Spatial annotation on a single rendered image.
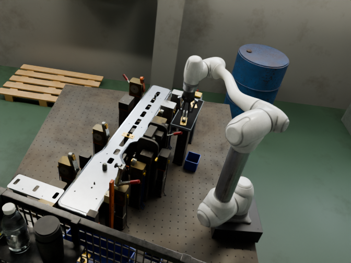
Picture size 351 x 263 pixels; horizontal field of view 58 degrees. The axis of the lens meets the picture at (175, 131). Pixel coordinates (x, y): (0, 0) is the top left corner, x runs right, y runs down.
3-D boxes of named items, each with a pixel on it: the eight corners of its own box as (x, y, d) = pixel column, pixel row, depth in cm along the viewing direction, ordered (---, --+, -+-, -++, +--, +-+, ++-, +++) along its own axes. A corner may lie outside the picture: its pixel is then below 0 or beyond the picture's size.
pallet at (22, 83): (104, 81, 450) (104, 74, 443) (90, 114, 390) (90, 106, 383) (22, 70, 444) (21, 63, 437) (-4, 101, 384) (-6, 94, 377)
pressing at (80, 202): (149, 83, 273) (149, 82, 272) (174, 91, 269) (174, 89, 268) (54, 205, 167) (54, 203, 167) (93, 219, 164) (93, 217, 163)
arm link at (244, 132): (234, 220, 190) (208, 238, 178) (215, 201, 198) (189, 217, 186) (280, 119, 141) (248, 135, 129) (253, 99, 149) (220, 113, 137)
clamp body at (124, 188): (117, 218, 200) (118, 180, 178) (131, 224, 199) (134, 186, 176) (112, 227, 195) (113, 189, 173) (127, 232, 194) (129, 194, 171)
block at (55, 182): (54, 206, 201) (49, 176, 183) (71, 213, 199) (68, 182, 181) (47, 215, 195) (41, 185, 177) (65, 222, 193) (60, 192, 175)
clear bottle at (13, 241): (18, 233, 106) (6, 194, 93) (35, 240, 105) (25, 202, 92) (4, 250, 101) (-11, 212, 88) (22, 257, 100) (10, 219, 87)
